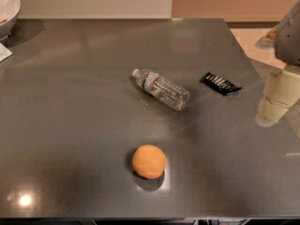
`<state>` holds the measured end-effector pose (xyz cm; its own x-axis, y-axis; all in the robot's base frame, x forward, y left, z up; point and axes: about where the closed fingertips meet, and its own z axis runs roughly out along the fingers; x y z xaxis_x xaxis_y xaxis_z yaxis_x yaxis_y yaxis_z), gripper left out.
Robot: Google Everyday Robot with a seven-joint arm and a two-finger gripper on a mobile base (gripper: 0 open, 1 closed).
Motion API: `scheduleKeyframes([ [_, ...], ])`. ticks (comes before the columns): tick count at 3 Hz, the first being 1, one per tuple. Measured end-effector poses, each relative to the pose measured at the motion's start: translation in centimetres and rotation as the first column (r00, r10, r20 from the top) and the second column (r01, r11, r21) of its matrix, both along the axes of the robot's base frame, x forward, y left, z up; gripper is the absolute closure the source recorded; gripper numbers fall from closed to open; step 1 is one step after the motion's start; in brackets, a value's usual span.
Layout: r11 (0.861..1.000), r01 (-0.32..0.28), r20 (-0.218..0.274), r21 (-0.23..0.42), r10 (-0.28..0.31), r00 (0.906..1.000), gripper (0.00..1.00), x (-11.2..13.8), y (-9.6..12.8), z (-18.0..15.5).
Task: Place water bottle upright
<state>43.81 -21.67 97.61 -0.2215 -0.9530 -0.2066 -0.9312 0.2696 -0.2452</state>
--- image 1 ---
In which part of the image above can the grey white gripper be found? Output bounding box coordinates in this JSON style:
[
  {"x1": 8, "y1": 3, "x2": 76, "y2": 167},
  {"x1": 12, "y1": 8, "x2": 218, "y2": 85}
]
[{"x1": 255, "y1": 0, "x2": 300, "y2": 128}]

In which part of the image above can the clear plastic water bottle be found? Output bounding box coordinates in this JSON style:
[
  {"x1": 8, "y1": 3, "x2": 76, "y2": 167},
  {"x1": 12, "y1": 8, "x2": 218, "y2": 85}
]
[{"x1": 132, "y1": 68, "x2": 190, "y2": 112}]

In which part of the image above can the black snack bar wrapper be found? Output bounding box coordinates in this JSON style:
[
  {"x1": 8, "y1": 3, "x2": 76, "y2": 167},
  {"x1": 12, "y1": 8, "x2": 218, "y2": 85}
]
[{"x1": 203, "y1": 72, "x2": 242, "y2": 96}]

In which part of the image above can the orange fruit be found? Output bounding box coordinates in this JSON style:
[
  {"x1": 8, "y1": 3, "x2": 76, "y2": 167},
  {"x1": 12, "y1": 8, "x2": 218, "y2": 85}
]
[{"x1": 132, "y1": 144, "x2": 167, "y2": 179}]

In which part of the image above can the white bowl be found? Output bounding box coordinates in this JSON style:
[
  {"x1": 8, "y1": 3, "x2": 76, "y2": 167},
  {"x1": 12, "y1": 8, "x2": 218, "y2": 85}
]
[{"x1": 0, "y1": 0, "x2": 21, "y2": 40}]

